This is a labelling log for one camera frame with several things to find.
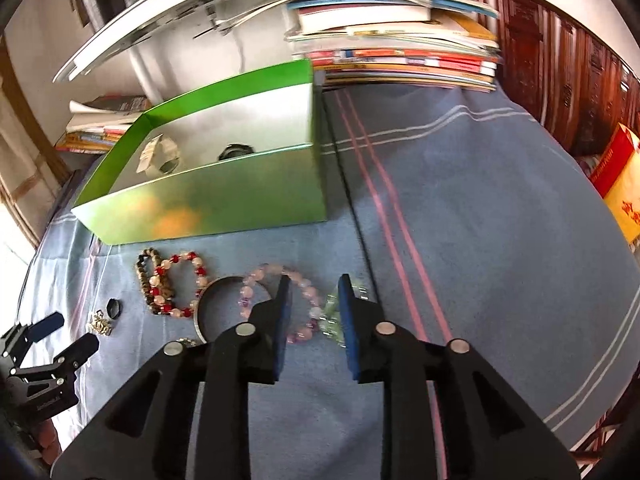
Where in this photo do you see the pink crystal bead bracelet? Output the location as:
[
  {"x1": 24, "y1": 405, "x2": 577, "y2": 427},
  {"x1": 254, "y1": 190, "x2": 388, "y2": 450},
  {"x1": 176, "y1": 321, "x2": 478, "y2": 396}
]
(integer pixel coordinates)
[{"x1": 238, "y1": 262, "x2": 327, "y2": 344}]

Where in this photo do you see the green cardboard box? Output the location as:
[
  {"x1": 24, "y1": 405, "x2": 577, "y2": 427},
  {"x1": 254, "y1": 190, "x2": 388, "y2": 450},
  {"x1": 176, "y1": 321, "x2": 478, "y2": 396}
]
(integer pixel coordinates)
[{"x1": 72, "y1": 60, "x2": 326, "y2": 245}]

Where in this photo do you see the silver metal bangle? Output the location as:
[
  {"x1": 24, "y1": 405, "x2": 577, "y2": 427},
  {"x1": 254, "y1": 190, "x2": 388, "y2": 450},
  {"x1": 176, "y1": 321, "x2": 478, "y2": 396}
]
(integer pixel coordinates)
[{"x1": 193, "y1": 275, "x2": 243, "y2": 344}]

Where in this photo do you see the brown wooden bead bracelet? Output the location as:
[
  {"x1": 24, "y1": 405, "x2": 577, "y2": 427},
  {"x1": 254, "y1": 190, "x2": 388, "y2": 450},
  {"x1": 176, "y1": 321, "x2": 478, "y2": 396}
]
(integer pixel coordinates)
[{"x1": 134, "y1": 246, "x2": 177, "y2": 316}]

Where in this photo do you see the left hand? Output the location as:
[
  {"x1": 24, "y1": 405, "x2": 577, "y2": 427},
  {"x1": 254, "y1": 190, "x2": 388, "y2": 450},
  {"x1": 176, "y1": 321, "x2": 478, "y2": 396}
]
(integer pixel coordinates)
[{"x1": 35, "y1": 419, "x2": 62, "y2": 465}]

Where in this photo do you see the beige curtain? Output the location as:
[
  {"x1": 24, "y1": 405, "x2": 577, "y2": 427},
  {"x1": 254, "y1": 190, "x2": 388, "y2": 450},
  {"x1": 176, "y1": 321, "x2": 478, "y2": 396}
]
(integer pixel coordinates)
[{"x1": 0, "y1": 89, "x2": 70, "y2": 248}]

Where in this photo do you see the right book stack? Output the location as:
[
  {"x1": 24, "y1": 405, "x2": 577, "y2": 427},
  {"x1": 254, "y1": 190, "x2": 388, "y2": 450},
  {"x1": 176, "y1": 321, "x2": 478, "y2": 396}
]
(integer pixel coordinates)
[{"x1": 285, "y1": 0, "x2": 500, "y2": 92}]

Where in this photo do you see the green jade charm bracelet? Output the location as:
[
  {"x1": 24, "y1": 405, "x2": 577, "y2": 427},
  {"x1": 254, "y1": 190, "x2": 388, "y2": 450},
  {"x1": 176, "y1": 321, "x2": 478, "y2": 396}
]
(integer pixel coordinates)
[{"x1": 316, "y1": 282, "x2": 372, "y2": 350}]

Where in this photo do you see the white wrist watch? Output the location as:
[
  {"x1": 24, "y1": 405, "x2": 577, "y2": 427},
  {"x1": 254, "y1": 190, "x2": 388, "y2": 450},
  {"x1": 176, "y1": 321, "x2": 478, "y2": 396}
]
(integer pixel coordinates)
[{"x1": 136, "y1": 134, "x2": 181, "y2": 179}]

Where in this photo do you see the black wrist watch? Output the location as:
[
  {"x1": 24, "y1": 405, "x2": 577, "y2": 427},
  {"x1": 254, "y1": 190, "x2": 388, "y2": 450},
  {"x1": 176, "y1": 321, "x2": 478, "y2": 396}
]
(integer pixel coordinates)
[{"x1": 218, "y1": 143, "x2": 255, "y2": 162}]

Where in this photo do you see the blue striped bed sheet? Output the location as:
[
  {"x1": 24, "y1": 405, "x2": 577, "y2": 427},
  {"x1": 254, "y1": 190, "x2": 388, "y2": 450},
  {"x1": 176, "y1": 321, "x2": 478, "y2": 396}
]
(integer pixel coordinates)
[{"x1": 17, "y1": 84, "x2": 639, "y2": 479}]

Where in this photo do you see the gold brooch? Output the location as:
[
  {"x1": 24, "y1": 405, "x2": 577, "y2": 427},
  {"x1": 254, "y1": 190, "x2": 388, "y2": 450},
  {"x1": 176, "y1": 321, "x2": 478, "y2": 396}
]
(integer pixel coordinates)
[{"x1": 87, "y1": 310, "x2": 114, "y2": 337}]

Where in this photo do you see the red wooden headboard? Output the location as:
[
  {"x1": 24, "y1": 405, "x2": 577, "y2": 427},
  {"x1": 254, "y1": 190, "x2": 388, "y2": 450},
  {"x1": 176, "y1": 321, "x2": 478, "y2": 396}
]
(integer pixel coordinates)
[{"x1": 476, "y1": 0, "x2": 639, "y2": 156}]

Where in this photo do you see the red yellow gift bag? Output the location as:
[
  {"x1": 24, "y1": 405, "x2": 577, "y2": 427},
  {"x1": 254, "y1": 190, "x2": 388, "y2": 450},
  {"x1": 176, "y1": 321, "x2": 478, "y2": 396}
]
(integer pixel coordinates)
[{"x1": 589, "y1": 124, "x2": 640, "y2": 244}]

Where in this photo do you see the red white bead bracelet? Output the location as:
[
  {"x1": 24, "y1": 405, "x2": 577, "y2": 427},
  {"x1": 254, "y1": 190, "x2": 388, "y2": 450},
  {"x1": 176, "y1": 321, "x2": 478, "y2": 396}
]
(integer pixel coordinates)
[{"x1": 148, "y1": 250, "x2": 210, "y2": 319}]

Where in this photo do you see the white bed desk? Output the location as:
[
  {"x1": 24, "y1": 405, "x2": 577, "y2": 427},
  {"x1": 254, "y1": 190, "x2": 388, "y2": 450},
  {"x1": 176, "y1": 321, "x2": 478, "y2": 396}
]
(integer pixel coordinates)
[{"x1": 53, "y1": 0, "x2": 294, "y2": 104}]

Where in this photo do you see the left book stack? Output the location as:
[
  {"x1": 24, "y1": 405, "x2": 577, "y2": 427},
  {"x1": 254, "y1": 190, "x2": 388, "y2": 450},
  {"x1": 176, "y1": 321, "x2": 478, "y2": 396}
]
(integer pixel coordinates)
[{"x1": 54, "y1": 94, "x2": 152, "y2": 155}]

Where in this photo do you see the book stack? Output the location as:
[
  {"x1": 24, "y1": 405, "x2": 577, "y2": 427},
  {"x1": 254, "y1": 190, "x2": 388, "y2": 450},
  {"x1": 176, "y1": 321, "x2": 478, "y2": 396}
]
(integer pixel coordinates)
[
  {"x1": 54, "y1": 94, "x2": 152, "y2": 155},
  {"x1": 285, "y1": 0, "x2": 500, "y2": 92}
]

